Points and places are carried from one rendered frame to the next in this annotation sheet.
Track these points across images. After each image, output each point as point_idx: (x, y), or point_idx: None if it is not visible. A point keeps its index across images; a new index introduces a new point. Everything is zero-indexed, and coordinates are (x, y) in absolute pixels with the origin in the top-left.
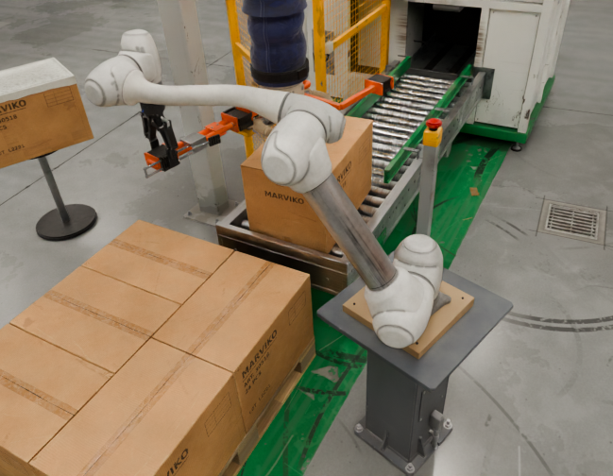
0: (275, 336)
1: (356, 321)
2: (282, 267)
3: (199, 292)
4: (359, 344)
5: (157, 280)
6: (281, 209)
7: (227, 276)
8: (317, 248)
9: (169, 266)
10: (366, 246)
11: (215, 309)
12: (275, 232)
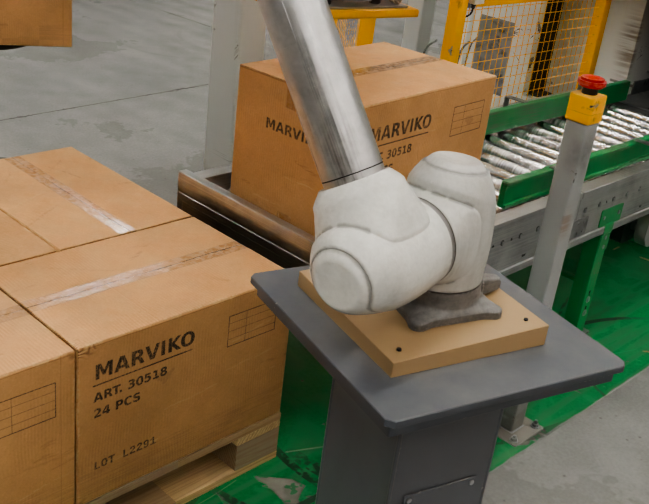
0: (189, 345)
1: (312, 303)
2: (255, 255)
3: (98, 244)
4: (300, 339)
5: (43, 214)
6: (286, 156)
7: (156, 239)
8: None
9: (74, 205)
10: (329, 86)
11: (108, 270)
12: (267, 203)
